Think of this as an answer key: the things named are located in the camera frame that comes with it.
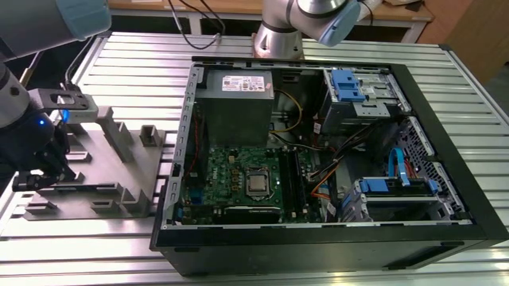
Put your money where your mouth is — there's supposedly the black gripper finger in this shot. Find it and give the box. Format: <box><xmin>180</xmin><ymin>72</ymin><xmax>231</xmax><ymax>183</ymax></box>
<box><xmin>11</xmin><ymin>170</ymin><xmax>63</xmax><ymax>192</ymax></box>
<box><xmin>51</xmin><ymin>126</ymin><xmax>77</xmax><ymax>182</ymax></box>

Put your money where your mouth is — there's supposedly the RAM stick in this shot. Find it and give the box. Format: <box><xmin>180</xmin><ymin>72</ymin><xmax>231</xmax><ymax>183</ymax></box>
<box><xmin>53</xmin><ymin>184</ymin><xmax>119</xmax><ymax>191</ymax></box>
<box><xmin>294</xmin><ymin>151</ymin><xmax>307</xmax><ymax>216</ymax></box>

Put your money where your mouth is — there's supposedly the black RAM slot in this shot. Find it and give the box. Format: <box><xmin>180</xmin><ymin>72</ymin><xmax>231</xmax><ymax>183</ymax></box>
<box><xmin>282</xmin><ymin>151</ymin><xmax>296</xmax><ymax>216</ymax></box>

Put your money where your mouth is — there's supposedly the grey parts rack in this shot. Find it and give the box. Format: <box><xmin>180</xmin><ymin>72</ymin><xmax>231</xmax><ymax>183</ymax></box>
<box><xmin>23</xmin><ymin>105</ymin><xmax>168</xmax><ymax>221</ymax></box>

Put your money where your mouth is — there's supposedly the green motherboard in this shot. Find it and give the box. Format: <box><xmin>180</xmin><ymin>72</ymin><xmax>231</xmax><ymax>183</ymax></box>
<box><xmin>178</xmin><ymin>145</ymin><xmax>331</xmax><ymax>224</ymax></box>

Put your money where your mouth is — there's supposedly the grey power supply unit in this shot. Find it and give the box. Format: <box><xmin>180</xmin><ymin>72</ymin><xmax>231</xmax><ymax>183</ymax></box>
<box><xmin>196</xmin><ymin>70</ymin><xmax>276</xmax><ymax>147</ymax></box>

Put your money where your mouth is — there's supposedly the silver CPU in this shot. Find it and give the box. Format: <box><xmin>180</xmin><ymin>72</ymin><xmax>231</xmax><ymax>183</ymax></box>
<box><xmin>247</xmin><ymin>175</ymin><xmax>271</xmax><ymax>193</ymax></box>

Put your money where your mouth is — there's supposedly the CPU socket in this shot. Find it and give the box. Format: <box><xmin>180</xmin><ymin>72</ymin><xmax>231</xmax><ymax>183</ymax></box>
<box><xmin>243</xmin><ymin>166</ymin><xmax>278</xmax><ymax>202</ymax></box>

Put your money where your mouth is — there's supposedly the black graphics card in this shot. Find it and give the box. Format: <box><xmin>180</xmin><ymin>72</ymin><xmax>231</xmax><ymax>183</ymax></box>
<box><xmin>212</xmin><ymin>205</ymin><xmax>282</xmax><ymax>224</ymax></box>

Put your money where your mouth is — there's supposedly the black open PC case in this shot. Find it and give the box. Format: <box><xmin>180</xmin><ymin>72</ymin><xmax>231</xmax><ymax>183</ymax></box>
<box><xmin>148</xmin><ymin>55</ymin><xmax>509</xmax><ymax>276</ymax></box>

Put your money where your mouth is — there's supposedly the silver drive cage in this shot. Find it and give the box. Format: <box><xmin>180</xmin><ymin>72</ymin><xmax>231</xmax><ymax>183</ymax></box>
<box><xmin>321</xmin><ymin>67</ymin><xmax>411</xmax><ymax>135</ymax></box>

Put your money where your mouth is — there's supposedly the blue disk carrier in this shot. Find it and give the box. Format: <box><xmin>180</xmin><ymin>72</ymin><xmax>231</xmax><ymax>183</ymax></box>
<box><xmin>331</xmin><ymin>70</ymin><xmax>365</xmax><ymax>102</ymax></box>
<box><xmin>358</xmin><ymin>178</ymin><xmax>438</xmax><ymax>197</ymax></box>

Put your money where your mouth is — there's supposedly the silver disk bay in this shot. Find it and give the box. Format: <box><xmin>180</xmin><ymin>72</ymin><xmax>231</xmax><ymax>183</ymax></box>
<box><xmin>341</xmin><ymin>177</ymin><xmax>453</xmax><ymax>223</ymax></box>

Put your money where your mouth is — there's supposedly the wooden workbench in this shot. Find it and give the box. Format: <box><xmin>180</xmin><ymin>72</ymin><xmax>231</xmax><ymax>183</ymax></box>
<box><xmin>107</xmin><ymin>0</ymin><xmax>435</xmax><ymax>44</ymax></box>

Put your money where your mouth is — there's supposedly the brown cabinet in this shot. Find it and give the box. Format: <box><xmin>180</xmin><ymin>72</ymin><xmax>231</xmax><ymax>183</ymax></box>
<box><xmin>417</xmin><ymin>0</ymin><xmax>509</xmax><ymax>87</ymax></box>

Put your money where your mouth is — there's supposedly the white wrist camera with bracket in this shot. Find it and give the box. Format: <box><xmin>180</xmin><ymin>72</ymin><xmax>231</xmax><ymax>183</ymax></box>
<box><xmin>29</xmin><ymin>88</ymin><xmax>100</xmax><ymax>125</ymax></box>

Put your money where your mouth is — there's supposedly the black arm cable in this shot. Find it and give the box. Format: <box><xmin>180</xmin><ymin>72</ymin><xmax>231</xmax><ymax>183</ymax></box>
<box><xmin>166</xmin><ymin>0</ymin><xmax>224</xmax><ymax>51</ymax></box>

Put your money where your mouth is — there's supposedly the yellow wire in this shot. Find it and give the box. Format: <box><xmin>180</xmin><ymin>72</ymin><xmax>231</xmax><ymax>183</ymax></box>
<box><xmin>270</xmin><ymin>90</ymin><xmax>303</xmax><ymax>133</ymax></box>

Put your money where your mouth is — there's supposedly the orange wire bundle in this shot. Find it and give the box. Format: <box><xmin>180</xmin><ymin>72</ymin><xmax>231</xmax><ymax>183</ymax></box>
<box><xmin>311</xmin><ymin>178</ymin><xmax>333</xmax><ymax>200</ymax></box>

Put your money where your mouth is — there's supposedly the blue flat data wire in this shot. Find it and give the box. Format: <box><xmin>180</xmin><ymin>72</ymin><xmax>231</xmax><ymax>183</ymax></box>
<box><xmin>387</xmin><ymin>147</ymin><xmax>411</xmax><ymax>187</ymax></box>

